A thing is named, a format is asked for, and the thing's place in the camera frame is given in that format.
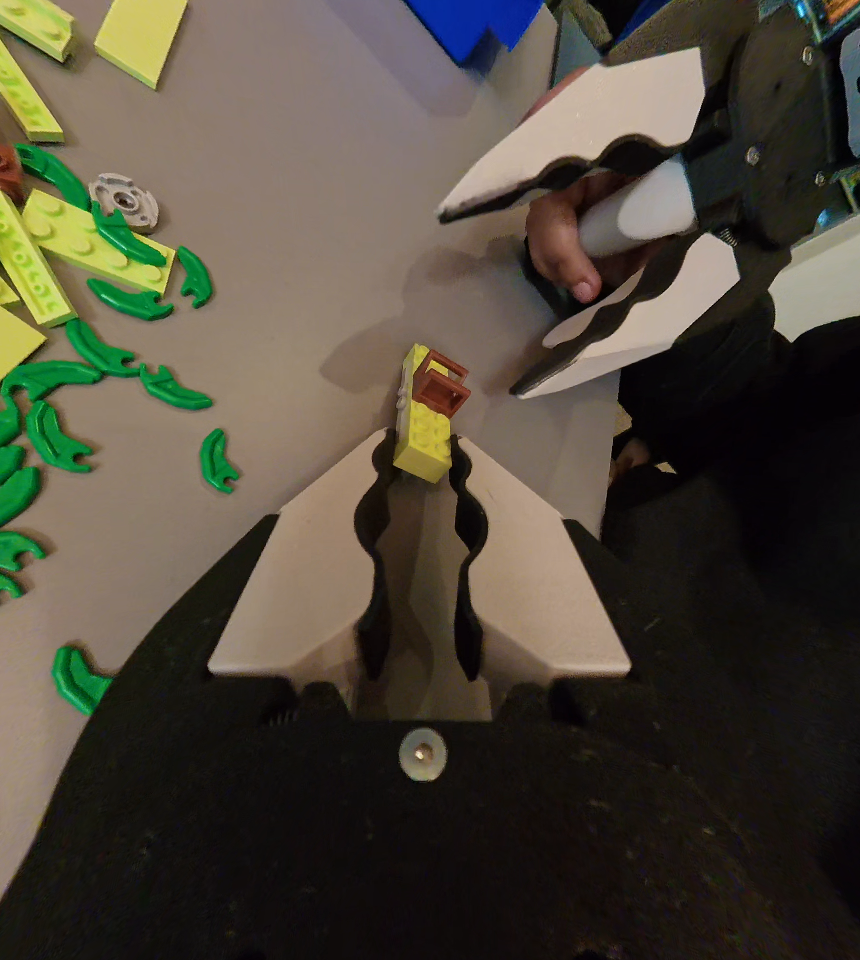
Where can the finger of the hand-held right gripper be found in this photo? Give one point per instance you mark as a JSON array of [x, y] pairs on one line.
[[662, 300], [609, 105]]

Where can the pile of toy bricks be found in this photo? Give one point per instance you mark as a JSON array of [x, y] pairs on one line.
[[92, 240]]

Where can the brown toy clip piece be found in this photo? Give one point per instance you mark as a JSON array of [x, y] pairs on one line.
[[460, 367], [437, 405]]

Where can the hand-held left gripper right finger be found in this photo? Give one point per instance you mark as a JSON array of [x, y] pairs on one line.
[[550, 600]]

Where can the person's right hand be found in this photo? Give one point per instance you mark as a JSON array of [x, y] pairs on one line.
[[557, 240]]

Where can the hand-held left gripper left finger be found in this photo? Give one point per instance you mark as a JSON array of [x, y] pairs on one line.
[[295, 600]]

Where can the yellow and brown lego assembly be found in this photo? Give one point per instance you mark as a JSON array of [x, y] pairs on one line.
[[422, 442]]

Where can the person's black clothing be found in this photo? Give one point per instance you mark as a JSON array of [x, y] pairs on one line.
[[812, 450]]

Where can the blue labelled plastic bin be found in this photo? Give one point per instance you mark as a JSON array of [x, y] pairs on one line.
[[467, 22]]

